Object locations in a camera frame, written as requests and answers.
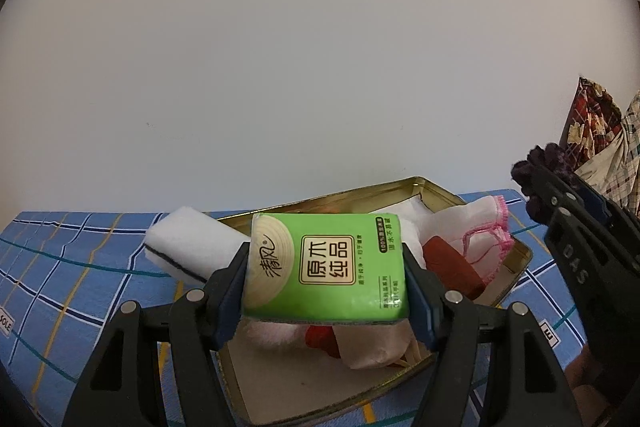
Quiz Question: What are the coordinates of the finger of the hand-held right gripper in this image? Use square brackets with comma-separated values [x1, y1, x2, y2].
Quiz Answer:
[529, 167, 640, 389]
[570, 174, 640, 258]

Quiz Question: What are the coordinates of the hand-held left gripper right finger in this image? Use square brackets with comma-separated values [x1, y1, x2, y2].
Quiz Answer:
[400, 244, 583, 427]

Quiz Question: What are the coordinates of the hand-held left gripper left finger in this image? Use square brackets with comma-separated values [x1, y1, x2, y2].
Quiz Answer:
[62, 241, 251, 427]

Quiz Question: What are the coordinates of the red fabric pouch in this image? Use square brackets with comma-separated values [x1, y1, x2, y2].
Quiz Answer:
[304, 235, 487, 358]

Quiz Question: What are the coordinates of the pink fuzzy cloth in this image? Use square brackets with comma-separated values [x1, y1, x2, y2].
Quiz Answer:
[244, 321, 307, 350]

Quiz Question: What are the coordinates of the pale pink cloth with strap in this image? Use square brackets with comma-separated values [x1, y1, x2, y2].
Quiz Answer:
[334, 322, 407, 370]

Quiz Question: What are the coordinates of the white sponge with dark layer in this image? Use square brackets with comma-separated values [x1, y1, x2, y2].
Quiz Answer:
[144, 206, 251, 288]

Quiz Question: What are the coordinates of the white gauze cloth pink trim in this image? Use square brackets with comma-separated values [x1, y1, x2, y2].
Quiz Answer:
[400, 194, 513, 283]

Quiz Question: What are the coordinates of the green tissue packet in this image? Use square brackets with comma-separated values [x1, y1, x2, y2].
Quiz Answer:
[241, 212, 411, 324]

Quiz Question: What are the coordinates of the gold metal tin box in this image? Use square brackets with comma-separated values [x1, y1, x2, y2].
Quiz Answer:
[210, 176, 533, 425]

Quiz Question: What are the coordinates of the person's right hand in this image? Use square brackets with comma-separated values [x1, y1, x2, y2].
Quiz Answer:
[566, 347, 619, 427]

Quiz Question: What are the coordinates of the white plaid cloth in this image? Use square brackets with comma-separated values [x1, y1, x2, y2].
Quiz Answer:
[575, 89, 640, 202]

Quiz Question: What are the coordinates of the white paper box lining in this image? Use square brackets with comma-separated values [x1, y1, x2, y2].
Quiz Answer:
[227, 337, 431, 423]

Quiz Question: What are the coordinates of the blue plaid bed sheet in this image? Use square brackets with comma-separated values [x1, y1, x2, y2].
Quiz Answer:
[0, 189, 640, 427]

